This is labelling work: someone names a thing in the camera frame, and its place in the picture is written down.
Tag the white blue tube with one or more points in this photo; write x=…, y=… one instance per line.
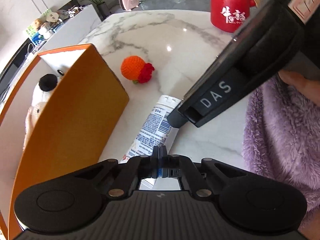
x=156, y=131

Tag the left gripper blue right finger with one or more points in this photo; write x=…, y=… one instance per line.
x=168, y=166

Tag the right human hand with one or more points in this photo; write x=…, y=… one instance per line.
x=309, y=88

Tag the orange crochet ball toy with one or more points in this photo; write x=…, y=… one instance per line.
x=135, y=69

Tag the white pink crochet bunny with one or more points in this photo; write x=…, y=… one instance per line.
x=30, y=121

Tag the red ceramic mug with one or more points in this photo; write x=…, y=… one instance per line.
x=229, y=15

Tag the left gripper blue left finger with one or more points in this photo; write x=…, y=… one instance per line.
x=148, y=166

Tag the orange cardboard storage box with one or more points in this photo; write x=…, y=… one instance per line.
x=72, y=129

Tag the purple fluffy sleeve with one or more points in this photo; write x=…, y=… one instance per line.
x=281, y=140

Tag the panda plush toy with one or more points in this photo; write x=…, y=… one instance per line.
x=42, y=93

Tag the white marble tv cabinet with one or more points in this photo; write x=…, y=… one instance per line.
x=72, y=31

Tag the pink space heater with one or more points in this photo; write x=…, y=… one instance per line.
x=128, y=5

